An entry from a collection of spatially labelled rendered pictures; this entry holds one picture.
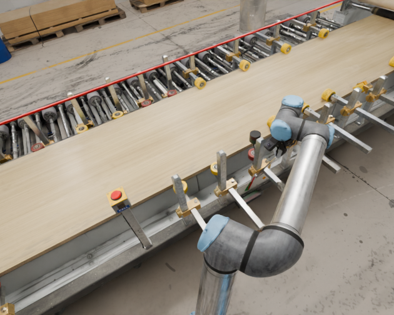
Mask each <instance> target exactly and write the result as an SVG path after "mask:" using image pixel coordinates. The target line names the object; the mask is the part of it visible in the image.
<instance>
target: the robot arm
mask: <svg viewBox="0 0 394 315"><path fill-rule="evenodd" d="M303 104H304V100H303V99H302V98H301V97H299V96H295V95H288V96H285V97H284V98H283V100H282V101H281V107H280V109H279V111H278V113H277V115H276V117H275V119H274V121H273V122H272V123H271V127H270V133H271V135H272V137H271V138H270V139H269V140H268V141H267V142H265V143H264V147H265V148H266V149H267V150H268V151H272V150H273V151H274V154H275V156H277V158H280V157H282V155H284V154H285V153H286V152H287V151H288V150H287V149H286V147H287V146H289V145H291V146H292V145H294V144H295V141H300V142H301V146H300V149H299V151H298V154H297V156H296V159H295V162H294V164H293V167H292V169H291V172H290V175H289V177H288V180H287V182H286V185H285V188H284V190H283V193H282V195H281V198H280V201H279V203H278V206H277V208H276V211H275V214H274V216H273V219H272V221H271V224H269V225H266V226H264V228H263V229H262V232H258V231H255V230H254V229H252V228H250V227H247V226H245V225H243V224H240V223H238V222H236V221H234V220H232V219H230V218H229V217H224V216H222V215H219V214H216V215H214V216H213V217H212V218H211V219H210V221H209V222H208V224H207V225H206V227H205V229H204V230H203V232H202V234H201V236H200V239H199V241H198V245H197V247H198V249H199V250H200V251H201V252H204V254H203V257H204V259H203V267H202V272H201V279H200V286H199V291H198V298H197V303H196V311H193V312H191V314H190V315H226V313H227V310H228V306H229V303H230V299H231V295H232V292H233V288H234V286H235V282H236V278H237V275H238V271H241V272H243V273H245V274H246V275H248V276H251V277H255V278H268V277H271V276H276V275H278V274H281V273H283V272H285V271H287V270H288V269H290V268H291V267H292V266H294V265H295V264H296V263H297V261H298V260H299V259H300V258H301V255H302V253H303V248H304V246H305V243H304V241H303V239H302V238H301V232H302V229H303V225H304V223H305V219H306V215H307V212H308V208H309V205H310V201H311V197H312V194H313V190H314V187H315V183H316V179H317V177H318V173H319V170H320V166H321V162H322V159H323V155H324V152H325V149H328V148H329V147H330V146H331V143H332V140H333V137H334V133H335V128H334V127H333V126H329V125H327V124H321V123H318V122H313V121H308V120H305V119H301V118H300V114H301V110H302V108H303V106H304V105H303ZM294 140H295V141H294ZM293 141H294V143H293Z"/></svg>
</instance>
